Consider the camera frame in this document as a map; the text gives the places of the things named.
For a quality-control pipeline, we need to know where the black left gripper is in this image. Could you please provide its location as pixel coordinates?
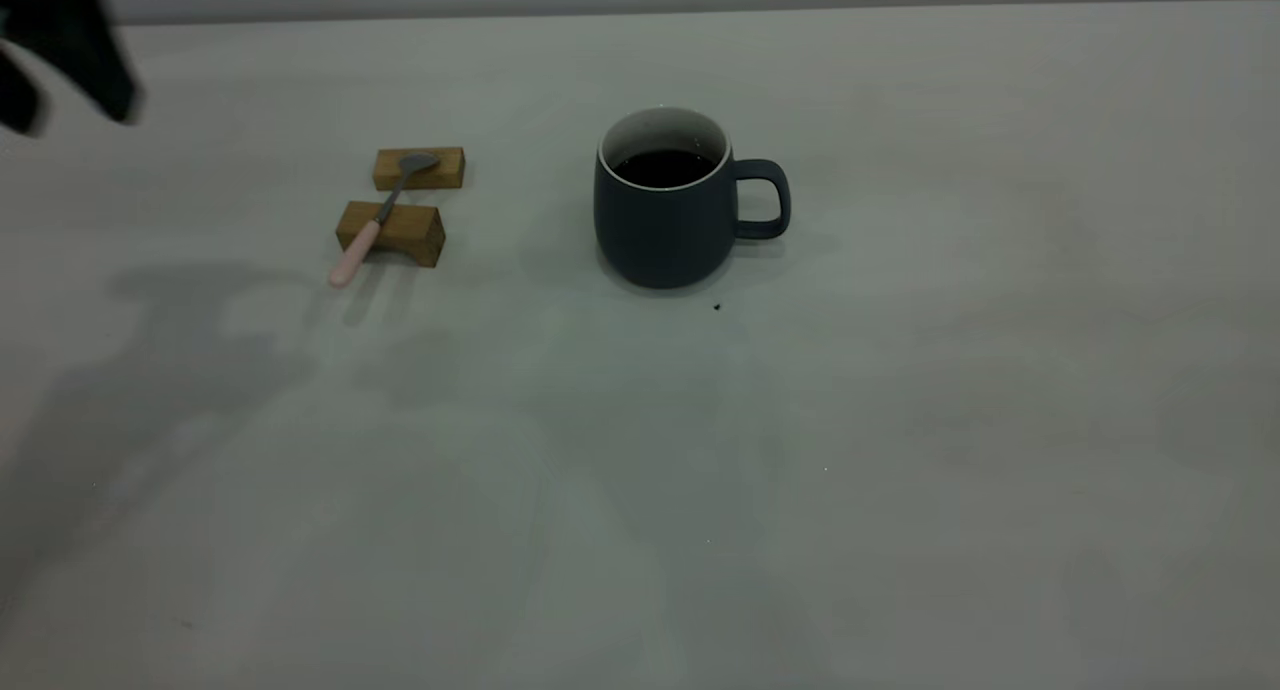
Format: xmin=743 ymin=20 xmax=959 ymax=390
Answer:
xmin=0 ymin=0 xmax=143 ymax=137

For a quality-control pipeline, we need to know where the pink-handled metal spoon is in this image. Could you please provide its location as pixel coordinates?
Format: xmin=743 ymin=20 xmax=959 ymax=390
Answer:
xmin=330 ymin=153 xmax=441 ymax=289

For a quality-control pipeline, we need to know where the dark grey ceramic mug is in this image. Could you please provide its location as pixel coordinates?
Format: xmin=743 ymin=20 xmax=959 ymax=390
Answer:
xmin=593 ymin=106 xmax=792 ymax=290

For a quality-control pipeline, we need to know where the arched wooden block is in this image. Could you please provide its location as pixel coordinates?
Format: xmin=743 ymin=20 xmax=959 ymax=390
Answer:
xmin=336 ymin=201 xmax=446 ymax=269

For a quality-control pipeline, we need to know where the flat wooden block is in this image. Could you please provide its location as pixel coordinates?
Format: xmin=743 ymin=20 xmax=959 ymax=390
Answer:
xmin=373 ymin=147 xmax=467 ymax=192

